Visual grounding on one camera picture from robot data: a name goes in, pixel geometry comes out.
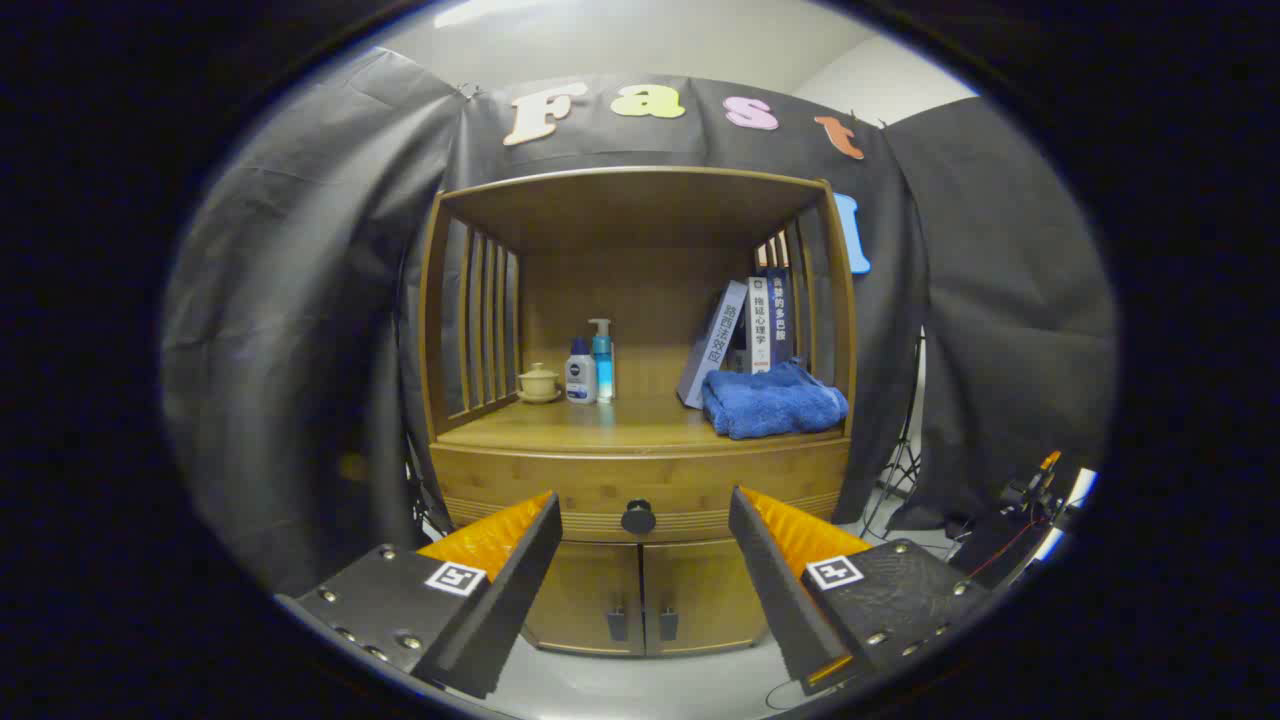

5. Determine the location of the white spine book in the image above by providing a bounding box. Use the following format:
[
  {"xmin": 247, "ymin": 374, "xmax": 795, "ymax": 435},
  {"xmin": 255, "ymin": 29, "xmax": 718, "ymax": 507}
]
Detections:
[{"xmin": 747, "ymin": 277, "xmax": 773, "ymax": 375}]

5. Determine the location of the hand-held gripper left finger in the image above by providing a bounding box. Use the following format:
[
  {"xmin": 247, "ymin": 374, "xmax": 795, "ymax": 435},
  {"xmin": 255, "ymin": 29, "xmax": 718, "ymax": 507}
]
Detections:
[{"xmin": 275, "ymin": 490, "xmax": 564, "ymax": 700}]

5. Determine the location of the wooden countertop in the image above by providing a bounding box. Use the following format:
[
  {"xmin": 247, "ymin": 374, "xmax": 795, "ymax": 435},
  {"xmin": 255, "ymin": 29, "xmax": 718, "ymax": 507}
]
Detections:
[{"xmin": 437, "ymin": 395, "xmax": 849, "ymax": 453}]

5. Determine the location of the black equipment with orange part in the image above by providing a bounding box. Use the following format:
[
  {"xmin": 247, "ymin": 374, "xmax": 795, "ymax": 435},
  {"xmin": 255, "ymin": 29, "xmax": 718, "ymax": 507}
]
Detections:
[{"xmin": 945, "ymin": 450, "xmax": 1086, "ymax": 591}]

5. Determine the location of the dark blue spine book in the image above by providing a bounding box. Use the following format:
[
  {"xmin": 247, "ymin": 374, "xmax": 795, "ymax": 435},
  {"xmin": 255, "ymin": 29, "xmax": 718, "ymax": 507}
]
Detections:
[{"xmin": 766, "ymin": 267, "xmax": 793, "ymax": 367}]

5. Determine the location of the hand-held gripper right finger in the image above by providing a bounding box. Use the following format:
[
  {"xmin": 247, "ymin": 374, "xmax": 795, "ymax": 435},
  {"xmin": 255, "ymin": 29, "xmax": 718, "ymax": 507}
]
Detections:
[{"xmin": 728, "ymin": 486, "xmax": 991, "ymax": 697}]

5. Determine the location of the black light stand tripod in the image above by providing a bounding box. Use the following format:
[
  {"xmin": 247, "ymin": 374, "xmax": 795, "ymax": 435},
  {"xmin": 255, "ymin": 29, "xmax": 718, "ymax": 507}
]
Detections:
[{"xmin": 858, "ymin": 335, "xmax": 926, "ymax": 541}]

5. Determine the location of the wooden cabinet door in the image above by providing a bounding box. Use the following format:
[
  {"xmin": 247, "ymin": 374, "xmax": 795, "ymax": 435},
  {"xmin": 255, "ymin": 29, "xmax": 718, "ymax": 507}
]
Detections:
[
  {"xmin": 522, "ymin": 540, "xmax": 644, "ymax": 658},
  {"xmin": 643, "ymin": 537, "xmax": 769, "ymax": 656}
]

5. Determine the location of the beige lidded teacup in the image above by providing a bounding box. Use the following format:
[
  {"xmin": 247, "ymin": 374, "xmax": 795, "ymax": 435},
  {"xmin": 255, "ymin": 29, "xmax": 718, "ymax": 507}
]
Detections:
[{"xmin": 517, "ymin": 362, "xmax": 563, "ymax": 405}]

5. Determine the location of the grey leaning book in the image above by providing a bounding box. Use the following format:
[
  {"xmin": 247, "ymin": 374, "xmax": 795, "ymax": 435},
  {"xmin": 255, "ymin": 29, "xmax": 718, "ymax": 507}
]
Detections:
[{"xmin": 677, "ymin": 280, "xmax": 750, "ymax": 409}]

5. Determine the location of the white bottle with blue cap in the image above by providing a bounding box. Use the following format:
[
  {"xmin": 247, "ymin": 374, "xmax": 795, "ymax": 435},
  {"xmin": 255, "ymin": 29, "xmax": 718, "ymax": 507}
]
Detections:
[{"xmin": 565, "ymin": 337, "xmax": 598, "ymax": 405}]

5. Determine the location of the blue pump bottle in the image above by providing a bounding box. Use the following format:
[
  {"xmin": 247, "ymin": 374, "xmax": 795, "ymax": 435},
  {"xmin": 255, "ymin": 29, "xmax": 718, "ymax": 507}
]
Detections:
[{"xmin": 588, "ymin": 318, "xmax": 616, "ymax": 403}]

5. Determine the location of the black backdrop cloth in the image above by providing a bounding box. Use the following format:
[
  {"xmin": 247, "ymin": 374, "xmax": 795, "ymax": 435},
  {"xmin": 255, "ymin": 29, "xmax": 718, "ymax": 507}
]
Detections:
[{"xmin": 160, "ymin": 45, "xmax": 1119, "ymax": 601}]

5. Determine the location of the wooden cabinet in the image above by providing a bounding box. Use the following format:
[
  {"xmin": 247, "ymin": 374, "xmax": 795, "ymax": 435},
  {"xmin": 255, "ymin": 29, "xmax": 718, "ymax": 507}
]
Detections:
[{"xmin": 418, "ymin": 166, "xmax": 859, "ymax": 658}]

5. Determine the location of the folded blue towel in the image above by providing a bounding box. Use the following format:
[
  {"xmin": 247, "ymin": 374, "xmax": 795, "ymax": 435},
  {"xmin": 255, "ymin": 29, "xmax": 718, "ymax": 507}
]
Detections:
[{"xmin": 701, "ymin": 358, "xmax": 850, "ymax": 441}]

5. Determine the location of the wooden drawer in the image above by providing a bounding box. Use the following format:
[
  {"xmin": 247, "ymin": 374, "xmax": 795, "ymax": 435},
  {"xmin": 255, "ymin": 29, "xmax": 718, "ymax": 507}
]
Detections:
[{"xmin": 430, "ymin": 437, "xmax": 851, "ymax": 546}]

